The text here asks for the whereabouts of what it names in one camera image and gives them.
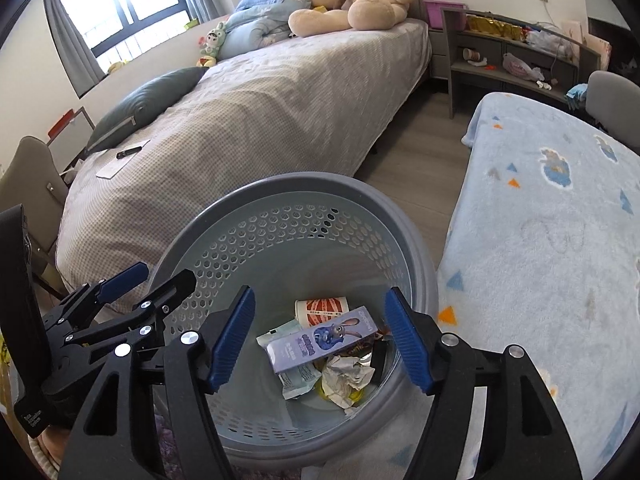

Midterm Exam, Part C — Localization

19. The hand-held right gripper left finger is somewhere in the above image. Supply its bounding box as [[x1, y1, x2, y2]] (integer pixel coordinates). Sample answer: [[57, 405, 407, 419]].
[[57, 285, 257, 480]]

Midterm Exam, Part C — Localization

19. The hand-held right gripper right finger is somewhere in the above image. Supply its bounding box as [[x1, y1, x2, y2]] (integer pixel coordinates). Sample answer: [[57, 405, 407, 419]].
[[384, 287, 583, 480]]

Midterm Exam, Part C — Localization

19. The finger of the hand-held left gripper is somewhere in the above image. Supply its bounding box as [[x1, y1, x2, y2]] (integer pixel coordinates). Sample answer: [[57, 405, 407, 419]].
[[62, 269, 197, 348], [45, 262, 150, 330]]

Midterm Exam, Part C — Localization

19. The green white medicine box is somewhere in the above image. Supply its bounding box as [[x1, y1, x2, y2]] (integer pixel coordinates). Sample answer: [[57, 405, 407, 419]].
[[281, 362, 323, 401]]

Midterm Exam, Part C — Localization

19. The purple cardboard box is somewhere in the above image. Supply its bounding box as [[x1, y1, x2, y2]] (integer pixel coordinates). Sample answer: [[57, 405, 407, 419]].
[[265, 306, 378, 375]]

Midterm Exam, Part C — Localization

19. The red white paper cup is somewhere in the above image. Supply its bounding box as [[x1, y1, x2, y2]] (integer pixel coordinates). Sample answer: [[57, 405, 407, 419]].
[[294, 296, 352, 328]]

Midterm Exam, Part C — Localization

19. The grey perforated plastic basket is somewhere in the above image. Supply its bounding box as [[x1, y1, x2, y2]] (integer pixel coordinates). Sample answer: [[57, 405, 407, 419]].
[[148, 171, 441, 470]]

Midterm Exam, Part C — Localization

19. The white paper sheet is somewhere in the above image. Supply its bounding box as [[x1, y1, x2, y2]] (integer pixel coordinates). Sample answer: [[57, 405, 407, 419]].
[[96, 140, 151, 179]]

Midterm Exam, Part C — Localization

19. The purple patterned rug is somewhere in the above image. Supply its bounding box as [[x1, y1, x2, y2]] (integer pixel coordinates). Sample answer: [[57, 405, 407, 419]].
[[152, 400, 177, 480]]

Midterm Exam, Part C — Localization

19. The beige chair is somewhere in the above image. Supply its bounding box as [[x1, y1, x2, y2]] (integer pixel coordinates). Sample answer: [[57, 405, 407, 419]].
[[0, 136, 68, 301]]

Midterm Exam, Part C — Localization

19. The white side table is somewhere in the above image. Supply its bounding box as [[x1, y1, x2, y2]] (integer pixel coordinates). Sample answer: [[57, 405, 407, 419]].
[[47, 106, 94, 173]]

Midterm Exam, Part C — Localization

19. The light blue printed blanket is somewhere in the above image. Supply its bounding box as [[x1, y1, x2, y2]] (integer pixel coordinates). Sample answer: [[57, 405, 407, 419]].
[[436, 91, 640, 480]]

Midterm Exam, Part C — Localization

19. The dark grey pillow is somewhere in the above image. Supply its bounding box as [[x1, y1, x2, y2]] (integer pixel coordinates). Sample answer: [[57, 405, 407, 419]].
[[85, 66, 208, 156]]

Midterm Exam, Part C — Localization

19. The bed with grey checked cover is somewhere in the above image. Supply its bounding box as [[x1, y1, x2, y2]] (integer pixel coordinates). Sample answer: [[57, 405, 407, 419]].
[[54, 16, 432, 311]]

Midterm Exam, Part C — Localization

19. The small green plush toy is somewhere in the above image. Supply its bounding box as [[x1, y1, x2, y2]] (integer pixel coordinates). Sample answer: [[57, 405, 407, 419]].
[[197, 22, 228, 58]]

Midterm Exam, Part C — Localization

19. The black framed window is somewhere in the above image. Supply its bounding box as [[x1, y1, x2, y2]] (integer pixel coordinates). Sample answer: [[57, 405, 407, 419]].
[[57, 0, 193, 63]]

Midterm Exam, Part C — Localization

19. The light blue printed quilt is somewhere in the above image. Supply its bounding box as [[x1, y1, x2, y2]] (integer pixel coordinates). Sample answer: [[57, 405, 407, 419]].
[[217, 0, 321, 60]]

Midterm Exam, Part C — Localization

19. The grey shelf unit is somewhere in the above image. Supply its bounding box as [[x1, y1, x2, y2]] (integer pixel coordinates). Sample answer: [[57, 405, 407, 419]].
[[440, 2, 603, 121]]

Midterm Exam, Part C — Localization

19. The red white shelf cup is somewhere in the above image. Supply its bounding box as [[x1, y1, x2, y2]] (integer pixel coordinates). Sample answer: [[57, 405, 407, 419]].
[[462, 47, 493, 68]]

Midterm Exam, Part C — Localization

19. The pink plastic bag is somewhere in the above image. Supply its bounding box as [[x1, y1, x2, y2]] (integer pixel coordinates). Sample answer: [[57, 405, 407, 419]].
[[502, 52, 543, 81]]

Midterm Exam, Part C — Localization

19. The grey upholstered chair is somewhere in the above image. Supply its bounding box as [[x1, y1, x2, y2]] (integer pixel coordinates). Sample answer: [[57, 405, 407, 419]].
[[585, 70, 640, 153]]

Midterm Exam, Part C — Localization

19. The row of gold packages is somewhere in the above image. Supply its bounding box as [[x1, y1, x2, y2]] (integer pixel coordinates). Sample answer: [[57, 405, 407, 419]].
[[466, 14, 526, 41]]

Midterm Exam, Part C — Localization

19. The pink plastic box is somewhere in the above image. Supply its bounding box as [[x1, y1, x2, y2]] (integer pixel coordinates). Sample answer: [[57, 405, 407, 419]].
[[424, 0, 468, 31]]

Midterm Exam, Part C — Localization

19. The white plastic bag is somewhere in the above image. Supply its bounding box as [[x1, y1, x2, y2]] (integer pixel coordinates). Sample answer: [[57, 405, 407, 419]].
[[525, 27, 573, 58]]

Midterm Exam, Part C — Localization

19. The pink gift bag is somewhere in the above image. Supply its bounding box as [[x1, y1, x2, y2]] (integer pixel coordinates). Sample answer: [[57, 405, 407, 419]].
[[562, 20, 613, 71]]

